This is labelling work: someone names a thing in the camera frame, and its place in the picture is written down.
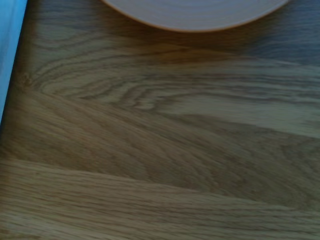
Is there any round orange plate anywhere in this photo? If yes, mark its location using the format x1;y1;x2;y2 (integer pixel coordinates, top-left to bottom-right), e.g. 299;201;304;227
101;0;291;33

